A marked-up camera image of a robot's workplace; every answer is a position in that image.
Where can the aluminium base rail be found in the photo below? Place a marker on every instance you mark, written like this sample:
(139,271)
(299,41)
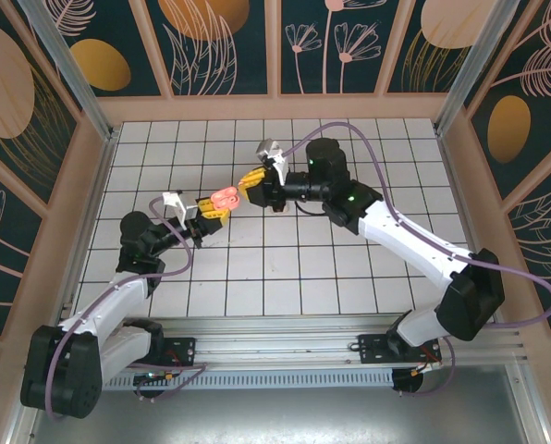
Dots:
(275,344)

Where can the aluminium frame post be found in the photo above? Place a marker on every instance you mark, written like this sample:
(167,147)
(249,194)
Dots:
(67,60)
(474,60)

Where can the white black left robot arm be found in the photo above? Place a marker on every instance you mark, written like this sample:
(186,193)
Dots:
(109,300)

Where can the pink earbud charging case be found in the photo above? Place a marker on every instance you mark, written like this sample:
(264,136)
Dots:
(224,199)

